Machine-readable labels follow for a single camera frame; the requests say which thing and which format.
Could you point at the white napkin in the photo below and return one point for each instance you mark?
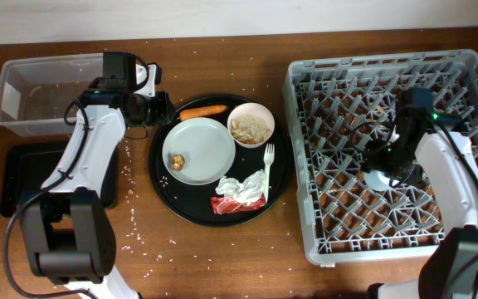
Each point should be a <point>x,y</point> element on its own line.
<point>248,191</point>

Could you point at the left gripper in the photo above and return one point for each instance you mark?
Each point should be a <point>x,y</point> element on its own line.
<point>165,114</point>

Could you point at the round black serving tray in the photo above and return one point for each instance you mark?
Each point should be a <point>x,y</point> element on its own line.
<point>193,202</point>

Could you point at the black rectangular tray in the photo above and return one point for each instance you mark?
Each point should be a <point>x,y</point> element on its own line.
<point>27,166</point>

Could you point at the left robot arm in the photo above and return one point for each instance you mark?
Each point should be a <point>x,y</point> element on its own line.
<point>67,234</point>

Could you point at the orange carrot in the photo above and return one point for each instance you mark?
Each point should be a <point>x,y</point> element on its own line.
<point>201,112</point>

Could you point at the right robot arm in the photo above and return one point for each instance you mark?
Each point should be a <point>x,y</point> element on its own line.
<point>424,143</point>

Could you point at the white plastic fork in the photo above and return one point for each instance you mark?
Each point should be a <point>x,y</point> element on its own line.
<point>268,160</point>

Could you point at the light blue cup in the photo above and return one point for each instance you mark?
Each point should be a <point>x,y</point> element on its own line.
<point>378,181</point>

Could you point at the clear plastic bin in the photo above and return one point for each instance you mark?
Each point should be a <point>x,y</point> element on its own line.
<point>35,92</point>

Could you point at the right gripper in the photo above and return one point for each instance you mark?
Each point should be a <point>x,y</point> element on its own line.
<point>372,158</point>

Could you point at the grey plate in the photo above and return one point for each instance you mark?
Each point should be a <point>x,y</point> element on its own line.
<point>208,149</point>

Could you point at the grey dishwasher rack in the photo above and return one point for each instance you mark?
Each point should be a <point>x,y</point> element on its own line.
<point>334,107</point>

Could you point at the beige bowl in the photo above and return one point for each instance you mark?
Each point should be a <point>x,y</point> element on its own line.
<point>252,109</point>

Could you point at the brown food scrap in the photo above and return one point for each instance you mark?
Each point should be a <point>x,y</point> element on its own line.
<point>177,162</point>

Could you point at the red snack wrapper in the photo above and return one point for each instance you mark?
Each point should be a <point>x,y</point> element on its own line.
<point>230,205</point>

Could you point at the rice and food scraps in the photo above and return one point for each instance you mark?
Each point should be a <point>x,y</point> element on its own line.
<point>250,129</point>

